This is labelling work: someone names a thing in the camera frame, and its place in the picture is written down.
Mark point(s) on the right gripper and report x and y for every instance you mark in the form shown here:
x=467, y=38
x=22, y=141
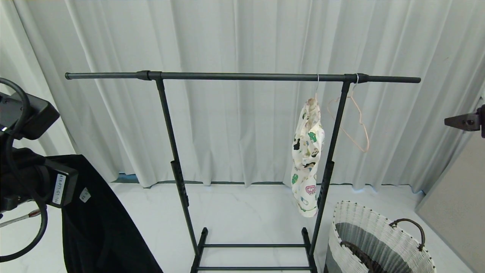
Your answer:
x=482, y=121

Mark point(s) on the black garment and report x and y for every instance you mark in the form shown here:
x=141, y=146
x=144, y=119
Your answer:
x=106, y=227

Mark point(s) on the cream printed garment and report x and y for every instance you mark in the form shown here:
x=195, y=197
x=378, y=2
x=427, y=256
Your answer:
x=307, y=163

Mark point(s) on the pink clothes hanger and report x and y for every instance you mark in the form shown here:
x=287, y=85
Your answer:
x=317, y=85
x=362, y=125

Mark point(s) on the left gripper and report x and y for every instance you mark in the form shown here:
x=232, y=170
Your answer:
x=34, y=178

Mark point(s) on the black clothes rack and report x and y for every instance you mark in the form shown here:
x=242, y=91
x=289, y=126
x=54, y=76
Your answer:
x=227, y=76

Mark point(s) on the white curtain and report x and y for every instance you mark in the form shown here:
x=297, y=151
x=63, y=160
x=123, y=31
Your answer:
x=227, y=132

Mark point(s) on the white laundry basket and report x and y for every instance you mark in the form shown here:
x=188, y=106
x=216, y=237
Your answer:
x=348, y=242

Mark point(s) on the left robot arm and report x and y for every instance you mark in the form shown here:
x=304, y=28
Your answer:
x=19, y=217

